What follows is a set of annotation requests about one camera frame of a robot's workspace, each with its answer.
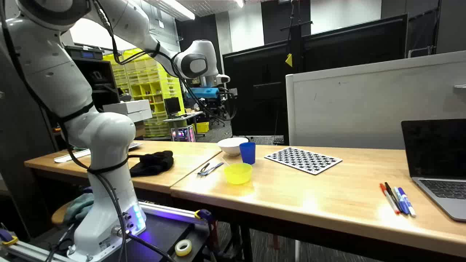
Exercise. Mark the aluminium frame rail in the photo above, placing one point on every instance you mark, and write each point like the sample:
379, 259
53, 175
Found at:
169, 209
30, 252

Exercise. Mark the blue plastic cup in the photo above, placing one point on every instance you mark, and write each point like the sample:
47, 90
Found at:
248, 153

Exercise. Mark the small checkerboard calibration sheet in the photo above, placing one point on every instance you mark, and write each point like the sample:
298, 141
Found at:
303, 160

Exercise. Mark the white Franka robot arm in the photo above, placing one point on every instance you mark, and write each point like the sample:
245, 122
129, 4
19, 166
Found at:
49, 73

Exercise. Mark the yellow bin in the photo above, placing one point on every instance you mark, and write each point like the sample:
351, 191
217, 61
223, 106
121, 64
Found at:
201, 126

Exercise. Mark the grey spoon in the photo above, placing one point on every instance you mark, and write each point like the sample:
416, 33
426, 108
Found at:
203, 169

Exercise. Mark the yellow storage bins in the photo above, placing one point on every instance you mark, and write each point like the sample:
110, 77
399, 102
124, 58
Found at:
146, 87

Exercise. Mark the yellow plastic bowl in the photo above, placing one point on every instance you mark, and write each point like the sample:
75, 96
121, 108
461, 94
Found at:
238, 173

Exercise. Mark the white partition board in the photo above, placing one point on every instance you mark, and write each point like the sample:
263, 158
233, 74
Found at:
373, 102

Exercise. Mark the blue marker pen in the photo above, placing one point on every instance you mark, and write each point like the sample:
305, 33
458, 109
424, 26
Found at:
408, 202
402, 199

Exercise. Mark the white box device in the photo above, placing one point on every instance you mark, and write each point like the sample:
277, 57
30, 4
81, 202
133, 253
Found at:
129, 109

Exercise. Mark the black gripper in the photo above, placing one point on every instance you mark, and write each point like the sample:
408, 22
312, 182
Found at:
219, 103

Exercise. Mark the white bowl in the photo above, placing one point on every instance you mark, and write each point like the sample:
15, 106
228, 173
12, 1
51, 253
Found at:
232, 144

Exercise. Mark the grey laptop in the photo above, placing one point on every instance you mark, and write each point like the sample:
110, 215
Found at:
437, 160

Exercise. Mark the grey fork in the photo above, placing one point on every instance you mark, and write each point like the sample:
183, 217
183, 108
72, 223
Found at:
215, 167

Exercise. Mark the red marker pen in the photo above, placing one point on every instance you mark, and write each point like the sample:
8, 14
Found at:
389, 196

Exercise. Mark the black cloth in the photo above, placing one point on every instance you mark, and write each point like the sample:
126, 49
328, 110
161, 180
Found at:
153, 161

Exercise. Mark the black marker pen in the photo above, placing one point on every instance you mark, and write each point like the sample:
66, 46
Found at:
394, 192

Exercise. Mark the tape roll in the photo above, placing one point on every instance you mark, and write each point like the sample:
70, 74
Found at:
177, 247

